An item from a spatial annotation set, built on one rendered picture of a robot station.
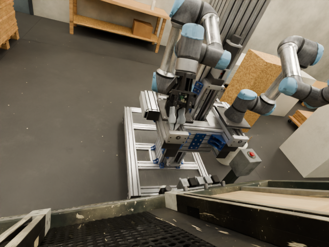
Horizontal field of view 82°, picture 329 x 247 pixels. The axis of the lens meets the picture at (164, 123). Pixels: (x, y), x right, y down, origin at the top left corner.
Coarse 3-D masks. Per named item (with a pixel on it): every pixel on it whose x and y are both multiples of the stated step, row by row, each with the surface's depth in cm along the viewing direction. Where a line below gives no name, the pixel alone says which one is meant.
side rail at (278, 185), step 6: (276, 180) 122; (282, 180) 119; (288, 180) 116; (294, 180) 114; (300, 180) 111; (270, 186) 123; (276, 186) 119; (282, 186) 115; (288, 186) 112; (294, 186) 109; (300, 186) 106; (306, 186) 103; (312, 186) 101; (318, 186) 98; (324, 186) 96
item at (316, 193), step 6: (246, 186) 114; (252, 186) 112; (264, 192) 100; (270, 192) 97; (276, 192) 94; (282, 192) 91; (288, 192) 88; (294, 192) 86; (300, 192) 84; (306, 192) 81; (312, 192) 79; (318, 192) 77; (324, 192) 75
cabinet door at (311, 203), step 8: (232, 192) 110; (240, 192) 108; (248, 192) 105; (256, 192) 103; (248, 200) 84; (256, 200) 82; (264, 200) 81; (272, 200) 80; (280, 200) 78; (288, 200) 77; (296, 200) 76; (304, 200) 74; (312, 200) 73; (320, 200) 71; (328, 200) 70; (304, 208) 63; (312, 208) 61; (320, 208) 60; (328, 208) 60
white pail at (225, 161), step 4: (240, 148) 234; (244, 148) 236; (232, 152) 241; (236, 152) 240; (228, 156) 246; (232, 156) 245; (220, 160) 256; (224, 160) 252; (228, 160) 251; (224, 164) 257; (228, 164) 257
